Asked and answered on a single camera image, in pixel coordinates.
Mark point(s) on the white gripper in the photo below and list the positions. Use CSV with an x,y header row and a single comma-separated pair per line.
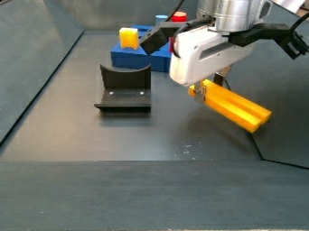
x,y
204,53

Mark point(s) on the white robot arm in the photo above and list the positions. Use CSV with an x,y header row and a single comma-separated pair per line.
x,y
230,15

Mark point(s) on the blue shape sorting board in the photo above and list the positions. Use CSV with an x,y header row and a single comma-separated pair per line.
x,y
135,59

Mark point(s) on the yellow notched block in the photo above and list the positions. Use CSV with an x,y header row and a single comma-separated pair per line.
x,y
129,38

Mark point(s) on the black curved holder stand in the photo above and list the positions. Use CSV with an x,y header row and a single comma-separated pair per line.
x,y
127,90

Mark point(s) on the light blue cylinder peg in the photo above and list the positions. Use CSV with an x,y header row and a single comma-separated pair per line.
x,y
159,18

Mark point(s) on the red hexagonal peg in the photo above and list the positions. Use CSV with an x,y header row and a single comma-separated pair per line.
x,y
178,17

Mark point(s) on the yellow double-square fork block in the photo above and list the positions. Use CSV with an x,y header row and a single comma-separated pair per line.
x,y
240,110

